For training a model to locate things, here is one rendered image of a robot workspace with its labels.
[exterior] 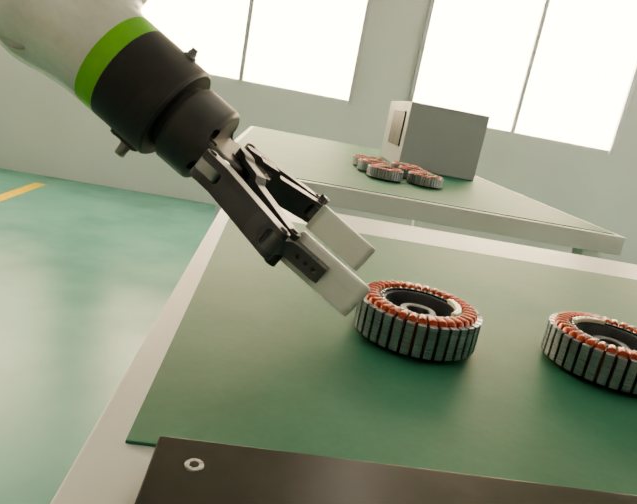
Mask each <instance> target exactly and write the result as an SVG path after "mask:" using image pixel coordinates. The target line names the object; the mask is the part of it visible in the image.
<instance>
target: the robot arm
mask: <svg viewBox="0 0 637 504"><path fill-rule="evenodd" d="M147 1H148V0H0V44H1V46H2V47H3V48H4V49H5V50H6V51H7V52H8V53H9V54H11V55H12V56H13V57H14V58H16V59H17V60H19V61H20V62H22V63H23V64H25V65H27V66H29V67H31V68H33V69H35V70H37V71H38V72H40V73H42V74H44V75H45V76H47V77H49V78H50V79H52V80H53V81H55V82H56V83H58V84H59V85H61V86H62V87H63V88H65V89H66V90H67V91H69V92H70V93H71V94H72V95H74V96H75V97H76V98H77V99H78V100H80V101H81V102H82V103H83V104H84V105H85V106H86V107H88V108H89V109H90V110H91V111H92V112H93V113H95V114H96V115H97V116H98V117H99V118H100V119H101V120H103V121H104V122H105V123H106V124H107V125H108V126H109V127H111V130H110V131H111V132H112V134H113V135H115V136H116V137H117V138H118V139H120V144H119V145H118V147H117V148H116V149H115V151H114V152H115V153H116V154H117V155H118V156H120V157H122V158H123V157H124V156H125V155H126V153H127V152H128V151H129V150H131V151H134V152H137V151H138V152H139V153H141V154H150V153H153V152H156V154H157V155H158V156H159V157H160V158H161V159H162V160H163V161H165V162H166V163H167V164H168V165H169V166H170V167H171V168H173V169H174V170H175V171H176V172H177V173H178V174H179V175H181V176H182V177H185V178H189V177H192V178H193V179H194V180H196V181H197V182H198V183H199V184H200V185H201V186H202V187H203V188H204V189H206V190H207V191H208V192H209V194H210V195H211V196H212V197H213V198H214V200H215V201H216V202H217V203H218V205H219V206H220V207H221V208H222V209H223V211H224V212H225V213H226V214H227V215H228V217H229V218H230V219H231V220H232V221H233V223H234V224H235V225H236V226H237V227H238V229H239V230H240V231H241V232H242V233H243V235H244V236H245V237H246V238H247V239H248V241H249V242H250V243H251V244H252V245H253V247H254V248H255V249H256V250H257V252H258V253H259V254H260V255H261V256H262V257H263V258H264V260H265V262H266V263H267V264H269V265H270V266H273V267H274V266H275V265H276V264H277V263H278V262H279V261H282V262H283V263H284V264H285V265H286V266H287V267H288V268H290V269H291V270H292V271H293V272H294V273H295V274H297V275H298V276H299V277H300V278H301V279H302V280H303V281H305V282H306V283H307V284H308V285H309V286H310V287H311V288H313V289H314V290H315V291H316V292H317V293H318V294H319V295H321V296H322V297H323V298H324V299H325V300H326V301H327V302H329V303H330V304H331V305H332V306H333V307H334V308H336V309H337V310H338V311H339V312H340V313H341V314H342V315H344V316H345V315H346V316H347V315H348V314H349V313H350V312H351V311H352V310H353V309H354V308H355V307H356V306H357V305H358V304H359V303H360V302H361V300H362V299H363V298H364V297H365V296H366V295H367V294H368V293H369V292H370V287H369V286H368V285H367V284H366V283H365V282H363V281H362V280H361V279H360V278H359V277H358V276H357V275H355V274H354V273H353V272H352V271H351V270H350V269H349V268H347V267H346V266H345V265H344V264H343V263H342V262H341V261H340V260H338V259H337V258H336V257H335V256H334V255H333V254H332V253H330V252H329V251H328V250H327V249H326V248H325V247H324V246H322V245H321V244H320V243H319V242H318V241H317V240H316V239H314V238H313V237H312V236H311V235H310V234H309V233H308V232H306V231H302V232H301V233H299V232H298V230H297V229H296V228H295V227H294V225H293V224H292V223H291V221H290V220H289V219H288V217H287V216H286V215H285V213H284V212H283V211H282V209H281V208H283V209H285V210H286V211H288V212H290V213H292V214H293V215H295V216H297V217H298V218H300V219H302V220H303V221H305V222H307V224H306V225H305V226H306V228H307V229H308V230H309V231H311V232H312V233H313V234H314V235H315V236H316V237H317V238H319V239H320V240H321V241H322V242H323V243H324V244H325V245H326V246H328V247H329V248H330V249H331V250H332V251H333V252H334V253H336V254H337V255H338V256H339V257H340V258H341V259H342V260H344V261H345V262H346V263H347V264H348V265H349V266H350V267H352V268H353V269H354V270H355V271H356V270H358V269H359V268H360V267H361V266H362V265H363V264H364V263H365V262H366V261H367V260H368V259H369V258H370V256H371V255H372V254H373V253H374V252H375V248H374V247H373V246H372V245H371V244H370V243H368V242H367V241H366V240H365V239H364V238H363V237H362V236H360V235H359V234H358V233H357V232H356V231H355V230H354V229H353V228H351V227H350V226H349V225H348V224H347V223H346V222H345V221H344V220H342V219H341V218H340V217H339V216H338V215H337V214H336V213H334V212H333V211H332V210H331V209H330V208H329V207H328V206H327V205H326V204H327V203H328V202H329V199H328V198H327V197H326V196H325V195H324V194H322V195H321V196H320V195H319V194H318V193H315V192H314V191H312V190H311V189H310V188H308V187H307V186H306V185H304V184H303V183H302V182H300V181H299V180H297V179H296V178H295V177H293V176H292V175H291V174H289V173H288V172H287V171H285V170H284V169H282V168H281V167H280V166H278V165H277V164H276V163H274V162H273V161H272V160H270V159H269V158H268V157H266V156H265V155H264V154H263V153H261V152H260V151H259V150H258V149H257V148H256V147H255V146H254V145H253V144H250V143H249V142H248V143H247V144H246V145H245V147H242V146H241V145H240V144H239V143H237V142H235V141H234V140H233V133H234V132H235V131H236V129H237V127H238V125H239V121H240V117H239V114H238V112H237V111H236V110H235V109H233V108H232V107H231V106H230V105H229V104H228V103H227V102H226V101H224V100H223V99H222V98H221V97H220V96H219V95H218V94H216V93H215V92H214V91H213V90H210V86H211V78H210V75H209V73H208V72H206V71H205V70H204V69H203V68H202V67H201V66H200V65H199V64H197V63H196V62H195V61H196V59H195V58H196V56H197V53H198V50H196V49H195V48H194V47H192V49H189V51H188V52H186V51H185V52H184V51H183V50H182V49H181V48H179V47H178V46H177V45H176V44H175V43H174V42H173V41H172V40H170V39H169V38H168V37H167V36H166V35H165V34H164V33H162V32H161V31H160V30H159V29H158V28H157V27H156V26H155V25H153V24H152V23H151V22H150V21H149V20H148V19H147V18H146V17H145V16H144V15H143V14H142V7H143V6H144V5H145V3H146V2H147ZM279 206H280V207H281V208H280V207H279Z"/></svg>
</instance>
